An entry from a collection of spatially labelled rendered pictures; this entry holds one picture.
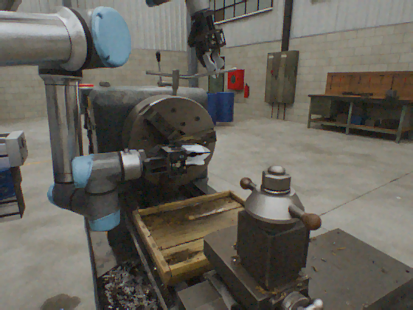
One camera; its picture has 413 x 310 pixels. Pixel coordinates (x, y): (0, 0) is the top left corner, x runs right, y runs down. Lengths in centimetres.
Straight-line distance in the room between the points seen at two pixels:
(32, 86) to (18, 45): 1036
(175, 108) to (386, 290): 70
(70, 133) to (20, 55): 26
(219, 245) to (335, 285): 20
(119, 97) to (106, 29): 43
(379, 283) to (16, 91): 1076
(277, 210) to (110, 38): 46
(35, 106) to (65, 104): 1019
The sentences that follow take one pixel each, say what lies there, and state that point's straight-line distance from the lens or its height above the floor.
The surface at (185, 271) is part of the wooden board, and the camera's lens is 63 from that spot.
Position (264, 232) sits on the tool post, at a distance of 36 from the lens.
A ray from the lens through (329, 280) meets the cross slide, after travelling 53.
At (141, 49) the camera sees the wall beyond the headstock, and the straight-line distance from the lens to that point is 1178.
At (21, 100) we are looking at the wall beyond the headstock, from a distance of 1090.
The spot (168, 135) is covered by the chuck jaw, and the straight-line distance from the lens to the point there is 83.
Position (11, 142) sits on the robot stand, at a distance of 100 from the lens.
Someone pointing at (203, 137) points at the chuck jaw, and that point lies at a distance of 88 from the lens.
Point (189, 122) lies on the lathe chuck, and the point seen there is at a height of 115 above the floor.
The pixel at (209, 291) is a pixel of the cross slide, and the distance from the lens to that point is 48.
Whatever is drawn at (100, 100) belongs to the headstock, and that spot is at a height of 122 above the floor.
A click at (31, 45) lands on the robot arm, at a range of 55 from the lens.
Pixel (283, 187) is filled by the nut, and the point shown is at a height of 116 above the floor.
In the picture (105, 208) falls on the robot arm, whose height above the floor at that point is 99.
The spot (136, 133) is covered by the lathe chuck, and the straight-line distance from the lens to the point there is 86.
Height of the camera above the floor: 129
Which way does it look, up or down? 17 degrees down
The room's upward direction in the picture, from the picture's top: straight up
